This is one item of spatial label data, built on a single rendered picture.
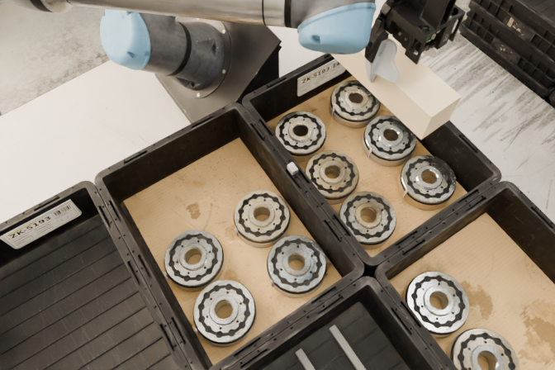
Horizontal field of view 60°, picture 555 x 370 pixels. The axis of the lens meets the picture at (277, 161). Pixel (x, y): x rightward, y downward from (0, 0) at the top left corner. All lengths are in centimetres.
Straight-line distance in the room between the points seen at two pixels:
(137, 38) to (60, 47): 156
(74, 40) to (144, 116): 132
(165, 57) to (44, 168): 42
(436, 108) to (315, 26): 29
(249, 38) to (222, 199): 35
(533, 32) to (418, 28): 115
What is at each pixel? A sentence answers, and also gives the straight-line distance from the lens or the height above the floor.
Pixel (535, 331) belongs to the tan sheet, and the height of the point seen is 83.
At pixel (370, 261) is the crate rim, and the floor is 93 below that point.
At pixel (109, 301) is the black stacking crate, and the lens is 92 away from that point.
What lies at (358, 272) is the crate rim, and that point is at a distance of 78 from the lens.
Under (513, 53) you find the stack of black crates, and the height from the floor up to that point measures 42.
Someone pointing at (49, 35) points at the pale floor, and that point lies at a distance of 258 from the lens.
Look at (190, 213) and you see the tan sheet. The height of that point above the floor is 83.
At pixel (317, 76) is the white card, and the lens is 101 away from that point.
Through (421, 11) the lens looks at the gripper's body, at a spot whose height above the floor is 123.
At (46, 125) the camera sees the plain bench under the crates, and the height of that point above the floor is 70.
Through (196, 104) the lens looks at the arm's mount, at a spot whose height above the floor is 78.
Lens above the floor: 167
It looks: 60 degrees down
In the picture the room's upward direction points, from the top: 1 degrees counter-clockwise
